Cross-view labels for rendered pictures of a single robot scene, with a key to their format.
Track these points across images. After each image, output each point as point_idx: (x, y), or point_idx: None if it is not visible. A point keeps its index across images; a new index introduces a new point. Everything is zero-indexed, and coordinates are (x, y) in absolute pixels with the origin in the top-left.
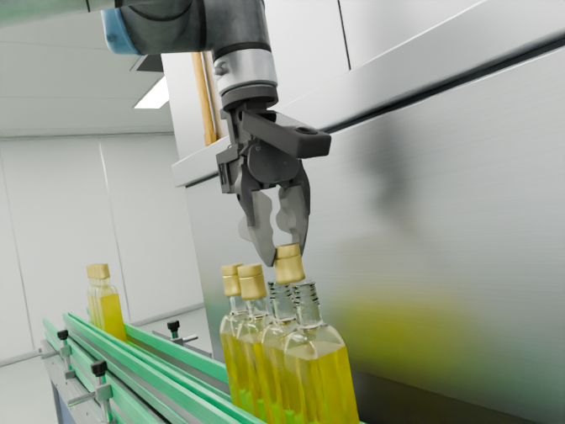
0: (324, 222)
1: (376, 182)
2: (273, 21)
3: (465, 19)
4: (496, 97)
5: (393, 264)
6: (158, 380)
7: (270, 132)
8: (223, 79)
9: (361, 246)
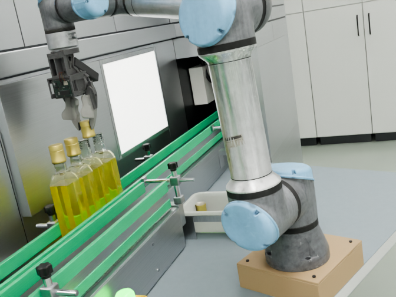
0: (35, 124)
1: (56, 99)
2: None
3: None
4: None
5: (66, 135)
6: (31, 274)
7: (88, 69)
8: (76, 40)
9: (53, 132)
